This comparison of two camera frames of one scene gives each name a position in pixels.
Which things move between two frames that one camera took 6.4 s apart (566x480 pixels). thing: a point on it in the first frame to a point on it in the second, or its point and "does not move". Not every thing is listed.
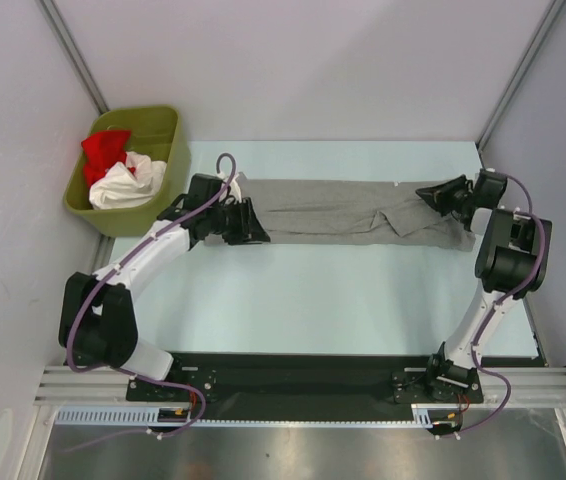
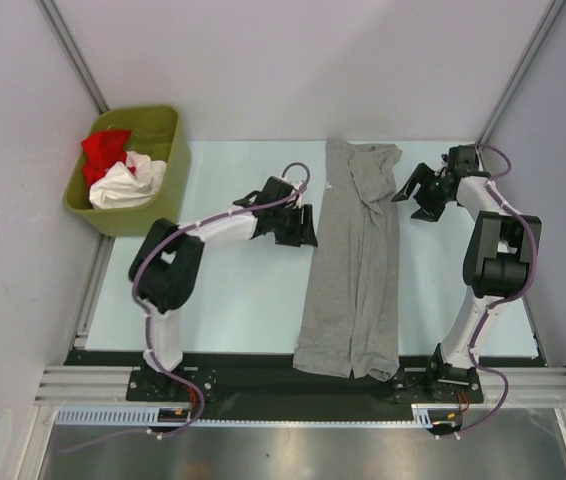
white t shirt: x=128 y=184 does not move
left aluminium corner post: x=72 y=53 does not move
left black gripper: x=249 y=230 to x=302 y=234
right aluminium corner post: x=518 y=75 does not move
